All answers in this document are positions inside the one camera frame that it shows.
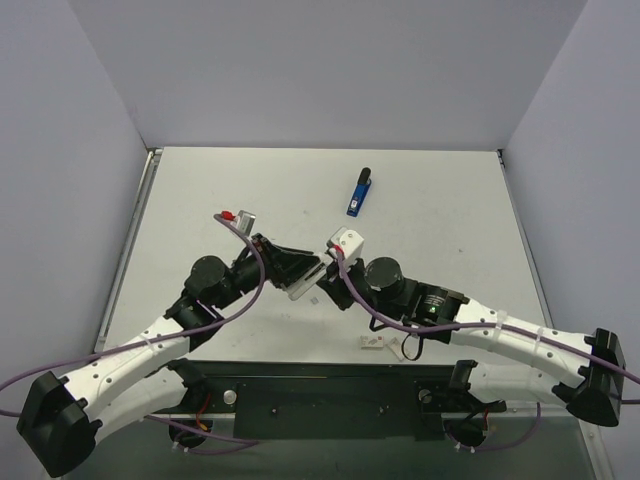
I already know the small staple box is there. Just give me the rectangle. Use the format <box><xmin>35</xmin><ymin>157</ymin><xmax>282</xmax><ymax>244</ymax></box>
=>
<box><xmin>359</xmin><ymin>335</ymin><xmax>385</xmax><ymax>350</ymax></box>

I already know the purple cable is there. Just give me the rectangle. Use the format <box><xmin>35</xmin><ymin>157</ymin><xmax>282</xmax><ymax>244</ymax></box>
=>
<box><xmin>329</xmin><ymin>244</ymin><xmax>640</xmax><ymax>386</ymax></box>
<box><xmin>0</xmin><ymin>209</ymin><xmax>266</xmax><ymax>419</ymax></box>

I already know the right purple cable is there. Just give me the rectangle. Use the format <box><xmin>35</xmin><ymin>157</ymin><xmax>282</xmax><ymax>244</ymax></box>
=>
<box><xmin>329</xmin><ymin>244</ymin><xmax>640</xmax><ymax>386</ymax></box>

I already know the aluminium frame rail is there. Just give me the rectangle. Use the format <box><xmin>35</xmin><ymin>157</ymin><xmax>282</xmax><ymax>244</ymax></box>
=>
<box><xmin>93</xmin><ymin>148</ymin><xmax>164</xmax><ymax>353</ymax></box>

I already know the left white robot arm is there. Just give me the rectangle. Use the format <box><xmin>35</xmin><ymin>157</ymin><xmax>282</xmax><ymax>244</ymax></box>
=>
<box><xmin>17</xmin><ymin>235</ymin><xmax>332</xmax><ymax>478</ymax></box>

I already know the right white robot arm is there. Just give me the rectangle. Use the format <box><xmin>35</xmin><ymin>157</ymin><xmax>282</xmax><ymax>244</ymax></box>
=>
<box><xmin>320</xmin><ymin>249</ymin><xmax>626</xmax><ymax>427</ymax></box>

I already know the white stapler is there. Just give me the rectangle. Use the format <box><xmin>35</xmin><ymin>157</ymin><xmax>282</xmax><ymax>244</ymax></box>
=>
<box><xmin>286</xmin><ymin>254</ymin><xmax>333</xmax><ymax>301</ymax></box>

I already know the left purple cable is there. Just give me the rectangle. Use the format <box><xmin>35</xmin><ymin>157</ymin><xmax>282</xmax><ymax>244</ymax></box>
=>
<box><xmin>0</xmin><ymin>209</ymin><xmax>266</xmax><ymax>419</ymax></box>

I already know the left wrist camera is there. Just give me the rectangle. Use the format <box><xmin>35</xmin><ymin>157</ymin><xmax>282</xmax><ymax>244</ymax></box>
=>
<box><xmin>232</xmin><ymin>210</ymin><xmax>256</xmax><ymax>237</ymax></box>

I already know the blue and black stapler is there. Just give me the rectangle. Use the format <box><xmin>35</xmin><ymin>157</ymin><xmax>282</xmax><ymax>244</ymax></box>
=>
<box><xmin>346</xmin><ymin>167</ymin><xmax>372</xmax><ymax>217</ymax></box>

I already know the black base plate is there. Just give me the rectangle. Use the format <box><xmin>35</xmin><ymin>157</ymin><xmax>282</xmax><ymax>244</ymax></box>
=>
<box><xmin>161</xmin><ymin>360</ymin><xmax>506</xmax><ymax>441</ymax></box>

